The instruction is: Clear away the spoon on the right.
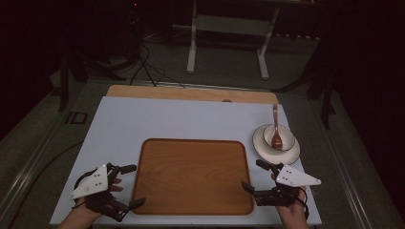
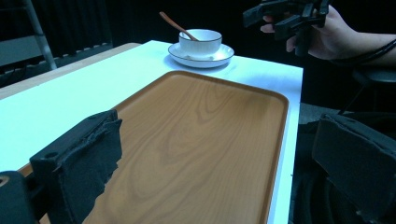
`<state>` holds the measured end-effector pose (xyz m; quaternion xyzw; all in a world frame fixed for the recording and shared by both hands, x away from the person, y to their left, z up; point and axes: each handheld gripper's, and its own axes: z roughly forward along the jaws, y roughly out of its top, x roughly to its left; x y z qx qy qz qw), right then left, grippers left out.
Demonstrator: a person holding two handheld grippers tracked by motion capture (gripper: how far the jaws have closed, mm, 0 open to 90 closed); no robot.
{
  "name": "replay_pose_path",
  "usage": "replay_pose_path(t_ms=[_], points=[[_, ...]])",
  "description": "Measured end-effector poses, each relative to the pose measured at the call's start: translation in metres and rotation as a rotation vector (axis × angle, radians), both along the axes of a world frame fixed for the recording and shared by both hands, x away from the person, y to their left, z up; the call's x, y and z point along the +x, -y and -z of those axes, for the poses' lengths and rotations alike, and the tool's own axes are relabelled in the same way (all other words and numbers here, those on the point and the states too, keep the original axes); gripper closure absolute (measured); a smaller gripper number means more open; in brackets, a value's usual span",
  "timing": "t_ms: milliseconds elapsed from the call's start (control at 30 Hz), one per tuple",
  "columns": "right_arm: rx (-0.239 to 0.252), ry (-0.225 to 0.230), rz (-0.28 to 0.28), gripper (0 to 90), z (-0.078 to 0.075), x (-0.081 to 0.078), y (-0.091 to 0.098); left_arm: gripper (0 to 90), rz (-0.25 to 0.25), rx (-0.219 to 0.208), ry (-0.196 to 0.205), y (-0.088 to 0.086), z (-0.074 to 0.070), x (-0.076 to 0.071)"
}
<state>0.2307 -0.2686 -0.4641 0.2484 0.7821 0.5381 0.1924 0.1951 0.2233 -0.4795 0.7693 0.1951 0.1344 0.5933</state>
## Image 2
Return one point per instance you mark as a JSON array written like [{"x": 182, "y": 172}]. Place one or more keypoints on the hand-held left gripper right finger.
[{"x": 358, "y": 161}]

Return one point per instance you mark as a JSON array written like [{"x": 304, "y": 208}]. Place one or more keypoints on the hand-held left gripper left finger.
[{"x": 77, "y": 161}]

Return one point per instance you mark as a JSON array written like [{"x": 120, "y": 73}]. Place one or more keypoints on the white saucer with dark rim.
[{"x": 224, "y": 54}]

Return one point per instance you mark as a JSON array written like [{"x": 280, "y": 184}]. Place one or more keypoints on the white bowl with dark rim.
[{"x": 202, "y": 45}]

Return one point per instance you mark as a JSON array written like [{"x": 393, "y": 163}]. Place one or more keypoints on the brown wooden spoon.
[{"x": 174, "y": 24}]

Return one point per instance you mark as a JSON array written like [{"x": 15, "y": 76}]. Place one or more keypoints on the black round stool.
[{"x": 376, "y": 76}]

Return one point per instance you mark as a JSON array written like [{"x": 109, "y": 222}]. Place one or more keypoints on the brown wooden tray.
[{"x": 199, "y": 140}]

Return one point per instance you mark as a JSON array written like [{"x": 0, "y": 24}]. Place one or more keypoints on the dark curtain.
[{"x": 71, "y": 25}]

